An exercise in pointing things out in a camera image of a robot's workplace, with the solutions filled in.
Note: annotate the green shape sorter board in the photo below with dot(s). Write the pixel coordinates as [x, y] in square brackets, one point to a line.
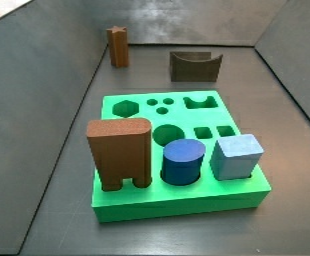
[191, 115]

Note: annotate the brown two-legged block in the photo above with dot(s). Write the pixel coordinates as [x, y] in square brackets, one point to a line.
[120, 148]

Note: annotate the dark blue cylinder block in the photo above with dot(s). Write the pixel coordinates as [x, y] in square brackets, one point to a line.
[183, 156]

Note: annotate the light blue cube block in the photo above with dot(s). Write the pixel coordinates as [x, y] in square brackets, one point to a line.
[235, 155]

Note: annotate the dark concave arch block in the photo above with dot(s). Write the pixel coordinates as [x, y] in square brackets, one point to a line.
[194, 66]

